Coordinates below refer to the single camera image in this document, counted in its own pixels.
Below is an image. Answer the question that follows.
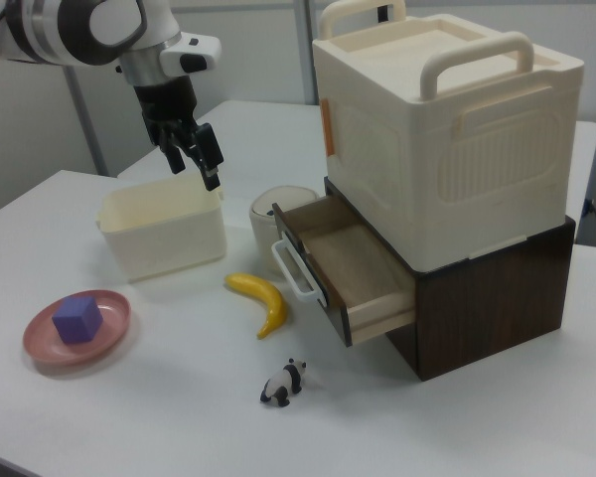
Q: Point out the cream lidded trash can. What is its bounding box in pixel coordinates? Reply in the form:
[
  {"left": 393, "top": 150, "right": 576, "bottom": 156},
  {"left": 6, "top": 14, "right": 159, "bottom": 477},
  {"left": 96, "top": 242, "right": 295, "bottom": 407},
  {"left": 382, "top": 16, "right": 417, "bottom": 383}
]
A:
[{"left": 249, "top": 185, "right": 325, "bottom": 277}]

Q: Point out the yellow toy banana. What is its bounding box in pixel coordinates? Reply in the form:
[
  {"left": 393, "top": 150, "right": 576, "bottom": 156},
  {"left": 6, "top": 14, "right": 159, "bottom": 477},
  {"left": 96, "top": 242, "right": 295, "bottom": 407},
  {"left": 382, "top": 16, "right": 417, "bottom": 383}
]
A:
[{"left": 223, "top": 271, "right": 289, "bottom": 342}]

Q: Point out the wooden drawer with white handle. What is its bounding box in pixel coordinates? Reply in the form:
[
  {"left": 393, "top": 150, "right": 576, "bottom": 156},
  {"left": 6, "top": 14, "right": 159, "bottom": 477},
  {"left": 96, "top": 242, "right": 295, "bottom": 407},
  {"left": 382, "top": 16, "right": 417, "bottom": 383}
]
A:
[{"left": 271, "top": 194, "right": 418, "bottom": 348}]

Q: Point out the purple cube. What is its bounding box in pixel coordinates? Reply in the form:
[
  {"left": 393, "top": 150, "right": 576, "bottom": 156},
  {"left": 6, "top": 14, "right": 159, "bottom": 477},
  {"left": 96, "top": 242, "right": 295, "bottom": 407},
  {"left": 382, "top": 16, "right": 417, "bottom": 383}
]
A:
[{"left": 52, "top": 296, "right": 104, "bottom": 346}]

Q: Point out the black and white panda toy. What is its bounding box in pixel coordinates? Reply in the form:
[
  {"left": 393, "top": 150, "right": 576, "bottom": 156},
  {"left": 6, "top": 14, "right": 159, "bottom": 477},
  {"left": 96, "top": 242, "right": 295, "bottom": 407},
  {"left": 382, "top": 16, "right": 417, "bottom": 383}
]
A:
[{"left": 258, "top": 358, "right": 308, "bottom": 407}]

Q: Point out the cream open plastic bin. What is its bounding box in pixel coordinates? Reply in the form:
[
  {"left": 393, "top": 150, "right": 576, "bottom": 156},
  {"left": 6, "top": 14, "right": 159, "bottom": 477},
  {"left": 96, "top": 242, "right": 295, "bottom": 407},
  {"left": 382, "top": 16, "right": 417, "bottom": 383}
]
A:
[{"left": 95, "top": 173, "right": 228, "bottom": 285}]

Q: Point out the orange tape strip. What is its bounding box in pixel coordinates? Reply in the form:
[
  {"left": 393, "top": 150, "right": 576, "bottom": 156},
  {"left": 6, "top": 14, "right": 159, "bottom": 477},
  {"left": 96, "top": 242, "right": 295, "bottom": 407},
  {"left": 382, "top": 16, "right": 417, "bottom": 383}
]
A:
[{"left": 321, "top": 98, "right": 339, "bottom": 158}]

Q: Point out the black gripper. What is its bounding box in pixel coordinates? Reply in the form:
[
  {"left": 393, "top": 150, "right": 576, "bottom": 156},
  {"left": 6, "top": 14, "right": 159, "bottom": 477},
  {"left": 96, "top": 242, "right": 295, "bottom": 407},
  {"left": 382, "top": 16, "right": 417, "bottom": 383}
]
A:
[{"left": 131, "top": 76, "right": 226, "bottom": 193}]

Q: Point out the cream storage box with handles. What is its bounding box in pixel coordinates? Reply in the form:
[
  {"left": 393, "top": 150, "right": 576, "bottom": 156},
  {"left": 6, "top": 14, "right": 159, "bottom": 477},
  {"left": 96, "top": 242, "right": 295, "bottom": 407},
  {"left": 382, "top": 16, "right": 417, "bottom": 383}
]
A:
[{"left": 311, "top": 0, "right": 586, "bottom": 272}]

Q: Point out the pink plate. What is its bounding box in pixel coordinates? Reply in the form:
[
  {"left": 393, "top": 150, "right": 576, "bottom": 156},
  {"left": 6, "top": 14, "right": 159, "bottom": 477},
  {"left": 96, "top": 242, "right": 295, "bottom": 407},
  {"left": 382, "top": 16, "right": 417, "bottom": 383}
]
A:
[{"left": 22, "top": 289, "right": 132, "bottom": 369}]

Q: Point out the dark wood drawer cabinet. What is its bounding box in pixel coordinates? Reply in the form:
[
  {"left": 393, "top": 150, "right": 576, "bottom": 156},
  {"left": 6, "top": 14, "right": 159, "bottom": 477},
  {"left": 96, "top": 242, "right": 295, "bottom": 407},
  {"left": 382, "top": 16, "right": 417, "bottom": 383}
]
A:
[{"left": 323, "top": 176, "right": 577, "bottom": 383}]

